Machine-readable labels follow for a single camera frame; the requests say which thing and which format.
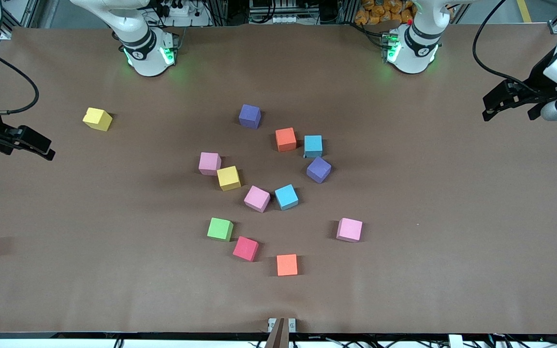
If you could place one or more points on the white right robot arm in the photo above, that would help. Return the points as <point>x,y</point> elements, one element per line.
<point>145,48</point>

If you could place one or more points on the brown paper table cover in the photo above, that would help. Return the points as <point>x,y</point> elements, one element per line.
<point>114,193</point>

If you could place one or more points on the purple foam cube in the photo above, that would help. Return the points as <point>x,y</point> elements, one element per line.
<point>318,169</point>
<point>249,116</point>

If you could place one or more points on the pink foam cube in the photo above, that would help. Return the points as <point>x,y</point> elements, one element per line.
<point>257,198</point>
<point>209,163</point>
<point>349,229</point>

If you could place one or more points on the green foam cube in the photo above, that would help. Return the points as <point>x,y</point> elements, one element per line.
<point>220,229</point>

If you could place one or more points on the red foam cube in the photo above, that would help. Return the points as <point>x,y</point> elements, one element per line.
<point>245,248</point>

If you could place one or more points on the yellow foam cube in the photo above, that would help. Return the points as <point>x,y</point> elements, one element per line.
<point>228,178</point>
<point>97,119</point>

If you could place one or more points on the white power strip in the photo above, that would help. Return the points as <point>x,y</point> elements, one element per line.
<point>196,20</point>

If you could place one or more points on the blue foam cube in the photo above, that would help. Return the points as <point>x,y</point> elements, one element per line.
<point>286,196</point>
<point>313,146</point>

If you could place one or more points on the metal clamp bracket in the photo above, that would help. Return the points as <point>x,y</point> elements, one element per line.
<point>281,333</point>

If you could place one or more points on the orange foam cube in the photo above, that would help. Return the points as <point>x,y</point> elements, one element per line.
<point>285,139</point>
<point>287,265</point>

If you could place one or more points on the bag of orange items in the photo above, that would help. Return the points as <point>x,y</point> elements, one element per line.
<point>380,12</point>

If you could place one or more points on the white socket box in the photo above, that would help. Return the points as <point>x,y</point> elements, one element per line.
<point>278,19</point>

